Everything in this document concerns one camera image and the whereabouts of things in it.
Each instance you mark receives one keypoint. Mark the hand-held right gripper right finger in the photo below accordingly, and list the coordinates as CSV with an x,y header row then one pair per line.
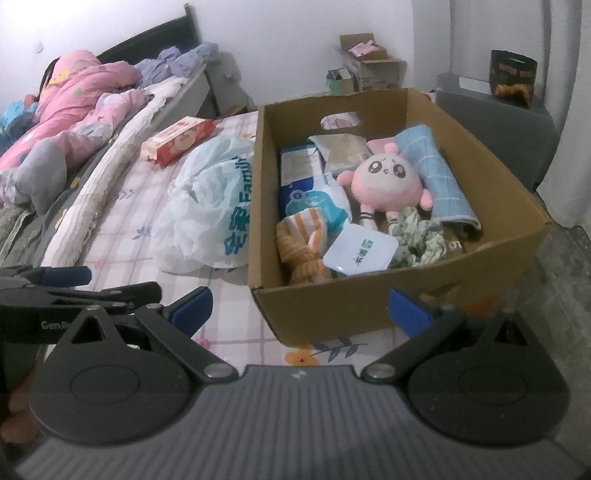
x,y
408,307

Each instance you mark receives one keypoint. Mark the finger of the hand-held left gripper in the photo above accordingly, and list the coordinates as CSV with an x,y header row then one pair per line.
x,y
134,293
64,275

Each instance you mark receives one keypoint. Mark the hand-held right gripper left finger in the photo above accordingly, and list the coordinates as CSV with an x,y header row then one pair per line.
x,y
191,304

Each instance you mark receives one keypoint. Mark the green floral cloth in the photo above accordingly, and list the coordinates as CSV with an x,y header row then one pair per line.
x,y
420,237

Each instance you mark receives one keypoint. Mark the white square container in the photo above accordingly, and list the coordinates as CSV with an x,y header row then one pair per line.
x,y
360,251

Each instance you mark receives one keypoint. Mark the gold foil packet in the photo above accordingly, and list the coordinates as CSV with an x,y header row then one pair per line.
x,y
455,244

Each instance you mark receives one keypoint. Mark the brown cardboard box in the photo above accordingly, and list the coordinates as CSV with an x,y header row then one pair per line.
x,y
323,304

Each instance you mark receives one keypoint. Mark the orange striped knotted towel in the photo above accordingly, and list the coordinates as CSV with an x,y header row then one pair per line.
x,y
300,249

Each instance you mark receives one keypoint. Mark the light blue towel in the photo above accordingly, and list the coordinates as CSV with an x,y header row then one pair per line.
x,y
438,180

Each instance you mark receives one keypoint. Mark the pink plush toy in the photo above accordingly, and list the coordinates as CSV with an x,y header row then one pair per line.
x,y
385,177

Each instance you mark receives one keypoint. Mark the blue white wipes pack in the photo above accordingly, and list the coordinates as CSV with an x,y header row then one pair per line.
x,y
314,198

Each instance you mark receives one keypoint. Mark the clear plastic bag packet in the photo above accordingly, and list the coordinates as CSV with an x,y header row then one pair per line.
x,y
344,150

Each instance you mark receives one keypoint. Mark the grey sheet with yellow print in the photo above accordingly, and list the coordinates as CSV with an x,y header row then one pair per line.
x,y
32,240

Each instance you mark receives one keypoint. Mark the checked floral bed sheet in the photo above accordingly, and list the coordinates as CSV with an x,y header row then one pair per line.
x,y
124,230

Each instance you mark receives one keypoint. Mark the white plastic bag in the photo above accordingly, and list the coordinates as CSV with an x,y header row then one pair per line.
x,y
203,207

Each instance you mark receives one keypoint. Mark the grey fleece blanket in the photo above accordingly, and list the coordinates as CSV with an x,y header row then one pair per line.
x,y
41,170

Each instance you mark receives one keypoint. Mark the white fluffy blanket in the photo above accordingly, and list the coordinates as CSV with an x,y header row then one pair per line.
x,y
115,147

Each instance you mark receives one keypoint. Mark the red wet wipes pack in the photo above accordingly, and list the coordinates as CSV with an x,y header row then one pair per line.
x,y
175,138

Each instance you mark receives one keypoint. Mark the blue white paper box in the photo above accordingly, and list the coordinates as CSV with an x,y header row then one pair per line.
x,y
298,166

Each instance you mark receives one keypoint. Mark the pink printed quilt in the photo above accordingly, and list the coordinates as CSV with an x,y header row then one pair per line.
x,y
78,87

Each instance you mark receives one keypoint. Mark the dark grey side table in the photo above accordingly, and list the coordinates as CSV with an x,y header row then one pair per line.
x,y
498,124

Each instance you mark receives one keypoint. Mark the grey nightstand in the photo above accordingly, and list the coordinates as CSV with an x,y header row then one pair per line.
x,y
221,78

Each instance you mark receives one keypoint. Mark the purple crumpled cloth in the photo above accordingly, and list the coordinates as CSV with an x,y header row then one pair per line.
x,y
180,62

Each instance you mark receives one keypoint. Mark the small open carton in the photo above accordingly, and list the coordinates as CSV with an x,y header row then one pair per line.
x,y
374,74

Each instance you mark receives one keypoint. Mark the green paper box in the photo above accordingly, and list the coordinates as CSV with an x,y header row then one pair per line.
x,y
339,81

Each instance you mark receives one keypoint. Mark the dark bed headboard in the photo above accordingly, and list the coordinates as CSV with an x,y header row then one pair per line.
x,y
138,44

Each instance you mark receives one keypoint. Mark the dark box near curtain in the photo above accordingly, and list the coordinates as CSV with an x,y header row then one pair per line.
x,y
512,76

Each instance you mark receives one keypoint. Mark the pink packets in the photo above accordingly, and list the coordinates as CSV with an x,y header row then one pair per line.
x,y
362,48

